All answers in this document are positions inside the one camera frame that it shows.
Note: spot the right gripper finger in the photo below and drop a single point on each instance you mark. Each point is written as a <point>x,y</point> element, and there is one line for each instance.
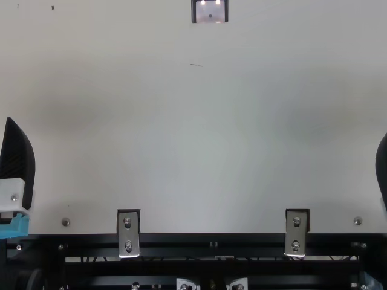
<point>382,169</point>

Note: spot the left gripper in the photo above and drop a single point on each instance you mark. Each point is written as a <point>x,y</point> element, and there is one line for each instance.
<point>18,226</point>

